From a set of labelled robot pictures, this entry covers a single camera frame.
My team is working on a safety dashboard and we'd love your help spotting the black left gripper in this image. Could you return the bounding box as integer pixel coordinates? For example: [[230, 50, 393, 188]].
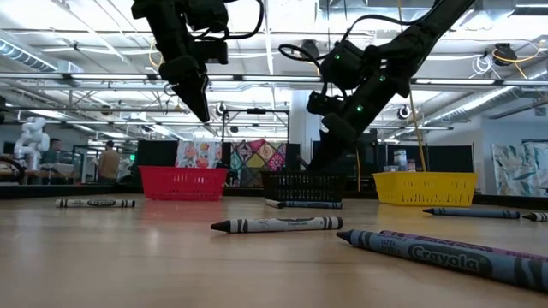
[[160, 54, 211, 123]]

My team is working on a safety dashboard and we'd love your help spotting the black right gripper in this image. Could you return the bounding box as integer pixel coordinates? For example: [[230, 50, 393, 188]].
[[308, 100, 380, 172]]

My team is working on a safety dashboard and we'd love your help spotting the blue crayon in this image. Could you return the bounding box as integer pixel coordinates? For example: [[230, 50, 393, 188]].
[[336, 228, 548, 294], [282, 200, 344, 210], [422, 207, 522, 221]]

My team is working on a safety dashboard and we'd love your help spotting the purple crayon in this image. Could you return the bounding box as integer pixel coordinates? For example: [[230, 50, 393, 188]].
[[379, 229, 548, 263]]

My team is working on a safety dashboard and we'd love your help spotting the white pillar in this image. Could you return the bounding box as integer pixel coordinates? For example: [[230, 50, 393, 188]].
[[289, 88, 324, 172]]

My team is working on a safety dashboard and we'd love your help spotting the black plastic basket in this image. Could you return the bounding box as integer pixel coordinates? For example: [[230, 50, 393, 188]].
[[259, 170, 346, 204]]

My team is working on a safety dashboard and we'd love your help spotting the black cabinet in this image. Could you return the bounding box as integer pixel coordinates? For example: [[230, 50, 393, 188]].
[[311, 131, 378, 193]]

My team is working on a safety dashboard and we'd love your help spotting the floral cloth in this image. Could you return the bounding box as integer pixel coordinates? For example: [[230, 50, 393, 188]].
[[175, 140, 223, 169]]

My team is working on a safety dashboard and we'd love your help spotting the black partition panel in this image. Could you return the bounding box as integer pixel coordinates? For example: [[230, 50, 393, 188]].
[[135, 139, 179, 186], [384, 144, 475, 175]]

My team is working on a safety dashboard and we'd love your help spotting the colourful patchwork quilt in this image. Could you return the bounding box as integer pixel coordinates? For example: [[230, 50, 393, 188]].
[[229, 139, 287, 188]]

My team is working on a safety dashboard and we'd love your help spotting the white container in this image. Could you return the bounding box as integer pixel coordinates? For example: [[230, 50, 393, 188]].
[[393, 149, 408, 173]]

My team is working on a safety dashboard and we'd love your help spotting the red plastic basket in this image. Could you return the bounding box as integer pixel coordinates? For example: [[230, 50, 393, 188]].
[[138, 165, 229, 203]]

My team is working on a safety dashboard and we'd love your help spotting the yellow plastic basket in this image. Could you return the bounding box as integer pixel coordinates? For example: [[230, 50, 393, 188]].
[[371, 171, 480, 209]]

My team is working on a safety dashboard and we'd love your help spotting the person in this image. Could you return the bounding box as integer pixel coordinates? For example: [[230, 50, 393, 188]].
[[97, 139, 122, 183], [40, 137, 63, 168]]

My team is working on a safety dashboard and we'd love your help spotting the leaf pattern cloth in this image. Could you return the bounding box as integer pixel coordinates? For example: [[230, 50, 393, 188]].
[[491, 140, 548, 198]]

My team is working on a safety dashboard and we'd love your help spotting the thin yellow cable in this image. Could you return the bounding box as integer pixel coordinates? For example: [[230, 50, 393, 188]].
[[354, 147, 362, 193]]

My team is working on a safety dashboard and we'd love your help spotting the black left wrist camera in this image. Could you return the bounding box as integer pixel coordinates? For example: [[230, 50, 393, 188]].
[[200, 38, 229, 66]]

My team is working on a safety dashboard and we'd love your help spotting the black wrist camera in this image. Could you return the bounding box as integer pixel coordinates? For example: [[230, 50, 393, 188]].
[[306, 90, 344, 116], [200, 38, 229, 66]]

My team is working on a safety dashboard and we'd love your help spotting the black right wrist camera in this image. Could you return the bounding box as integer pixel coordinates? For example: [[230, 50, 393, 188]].
[[306, 90, 344, 116]]

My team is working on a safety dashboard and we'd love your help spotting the black stand frame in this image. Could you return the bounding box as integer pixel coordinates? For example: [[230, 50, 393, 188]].
[[221, 108, 291, 142]]

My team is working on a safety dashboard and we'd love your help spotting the yellow hanging cable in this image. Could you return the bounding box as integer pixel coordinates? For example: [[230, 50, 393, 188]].
[[407, 83, 428, 173]]

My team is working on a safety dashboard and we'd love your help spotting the grey ventilation duct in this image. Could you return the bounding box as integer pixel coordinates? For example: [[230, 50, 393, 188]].
[[427, 83, 548, 125], [0, 38, 59, 74]]

